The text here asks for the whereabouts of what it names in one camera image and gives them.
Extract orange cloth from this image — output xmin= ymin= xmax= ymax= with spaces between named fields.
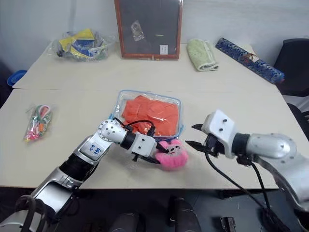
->
xmin=121 ymin=94 xmax=181 ymax=137

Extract folded green towel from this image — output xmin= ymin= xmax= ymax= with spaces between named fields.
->
xmin=186 ymin=38 xmax=220 ymax=73

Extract black chair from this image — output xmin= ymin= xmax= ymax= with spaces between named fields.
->
xmin=273 ymin=38 xmax=309 ymax=97

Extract clear plastic pouch blue trim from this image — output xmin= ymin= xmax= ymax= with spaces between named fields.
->
xmin=109 ymin=89 xmax=187 ymax=141

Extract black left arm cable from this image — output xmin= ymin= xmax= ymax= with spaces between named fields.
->
xmin=112 ymin=117 xmax=156 ymax=138

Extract clear bag of colourful trinkets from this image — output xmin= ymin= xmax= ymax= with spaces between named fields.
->
xmin=23 ymin=104 xmax=56 ymax=143

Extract blue bowl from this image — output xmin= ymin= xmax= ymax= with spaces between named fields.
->
xmin=7 ymin=70 xmax=28 ymax=87

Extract wood-framed blackboard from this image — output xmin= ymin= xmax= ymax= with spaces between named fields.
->
xmin=113 ymin=0 xmax=183 ymax=60

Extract small black block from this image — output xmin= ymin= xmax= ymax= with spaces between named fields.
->
xmin=220 ymin=216 xmax=237 ymax=232

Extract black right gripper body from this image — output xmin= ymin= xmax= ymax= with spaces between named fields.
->
xmin=204 ymin=133 xmax=226 ymax=157

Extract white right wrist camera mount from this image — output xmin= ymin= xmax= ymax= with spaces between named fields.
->
xmin=201 ymin=109 xmax=236 ymax=160

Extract black chair armrest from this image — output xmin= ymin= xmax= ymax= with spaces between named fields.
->
xmin=286 ymin=102 xmax=309 ymax=144

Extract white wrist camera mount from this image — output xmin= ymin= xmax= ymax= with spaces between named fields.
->
xmin=129 ymin=133 xmax=158 ymax=157
xmin=201 ymin=109 xmax=236 ymax=160

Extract clear bag yellow blue items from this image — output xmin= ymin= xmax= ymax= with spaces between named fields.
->
xmin=46 ymin=28 xmax=116 ymax=63

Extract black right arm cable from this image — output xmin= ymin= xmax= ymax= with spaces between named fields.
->
xmin=205 ymin=151 xmax=275 ymax=215

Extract blue patterned long roll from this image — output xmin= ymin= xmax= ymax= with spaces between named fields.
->
xmin=215 ymin=37 xmax=286 ymax=85

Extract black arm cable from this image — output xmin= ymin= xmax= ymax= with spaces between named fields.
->
xmin=112 ymin=117 xmax=156 ymax=138
xmin=205 ymin=151 xmax=275 ymax=215

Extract pink plush toy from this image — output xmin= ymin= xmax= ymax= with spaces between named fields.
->
xmin=154 ymin=139 xmax=189 ymax=172

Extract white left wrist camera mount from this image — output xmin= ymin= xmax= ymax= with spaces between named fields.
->
xmin=129 ymin=133 xmax=158 ymax=157

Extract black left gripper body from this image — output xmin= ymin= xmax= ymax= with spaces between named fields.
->
xmin=131 ymin=152 xmax=146 ymax=162

